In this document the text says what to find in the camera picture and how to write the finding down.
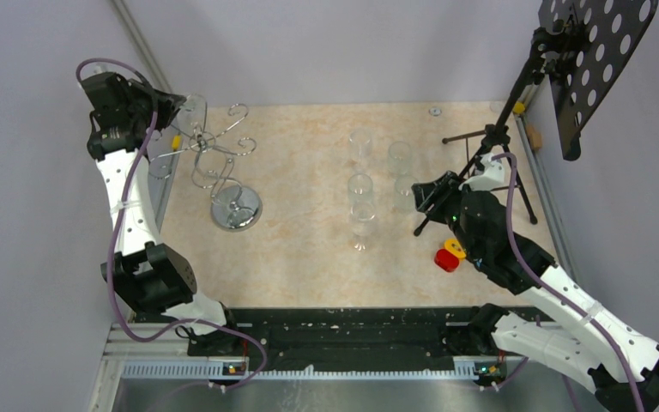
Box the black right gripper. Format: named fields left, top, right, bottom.
left=412, top=171, right=481, bottom=259

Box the cut pattern stemmed glass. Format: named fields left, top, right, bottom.
left=387, top=141, right=413, bottom=176
left=394, top=175, right=418, bottom=213

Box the clear plain wine glass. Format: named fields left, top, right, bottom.
left=348, top=128, right=372, bottom=170

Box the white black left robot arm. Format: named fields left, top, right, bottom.
left=81, top=72, right=241, bottom=355

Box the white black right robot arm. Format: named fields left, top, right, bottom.
left=411, top=172, right=659, bottom=411

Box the chrome wine glass rack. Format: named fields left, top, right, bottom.
left=148, top=102, right=263, bottom=232

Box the red toy block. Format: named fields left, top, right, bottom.
left=433, top=249, right=461, bottom=273

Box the metal washer on table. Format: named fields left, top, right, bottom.
left=428, top=106, right=442, bottom=117

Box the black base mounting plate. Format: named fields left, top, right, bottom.
left=136, top=304, right=527, bottom=373

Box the black tripod stand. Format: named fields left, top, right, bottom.
left=413, top=25, right=577, bottom=237

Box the black perforated stand plate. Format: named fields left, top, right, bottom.
left=538, top=0, right=659, bottom=161

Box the yellow toy ring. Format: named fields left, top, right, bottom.
left=444, top=238, right=469, bottom=261

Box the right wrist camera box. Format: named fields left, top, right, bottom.
left=459, top=153, right=505, bottom=191

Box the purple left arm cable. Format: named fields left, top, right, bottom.
left=75, top=58, right=268, bottom=393

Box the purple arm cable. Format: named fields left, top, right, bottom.
left=491, top=152, right=649, bottom=412
left=75, top=58, right=268, bottom=393

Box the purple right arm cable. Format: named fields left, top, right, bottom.
left=491, top=152, right=649, bottom=412

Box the aluminium corner frame post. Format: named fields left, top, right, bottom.
left=107, top=0, right=173, bottom=93

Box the white cable duct strip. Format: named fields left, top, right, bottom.
left=121, top=360, right=478, bottom=381

